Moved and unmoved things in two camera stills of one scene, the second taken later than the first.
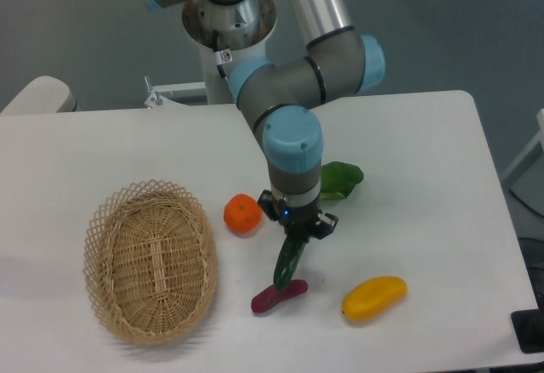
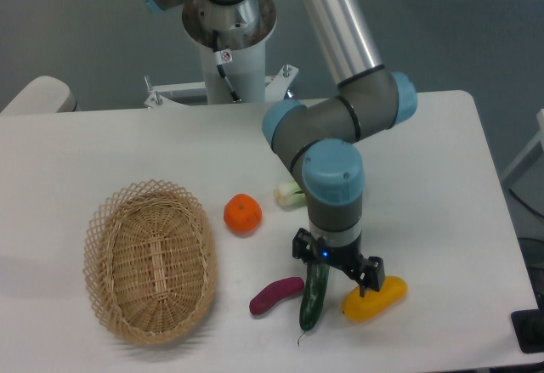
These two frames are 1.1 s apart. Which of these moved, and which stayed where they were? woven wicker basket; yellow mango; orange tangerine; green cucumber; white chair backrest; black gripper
Moved: green cucumber; black gripper
Stayed: orange tangerine; white chair backrest; woven wicker basket; yellow mango
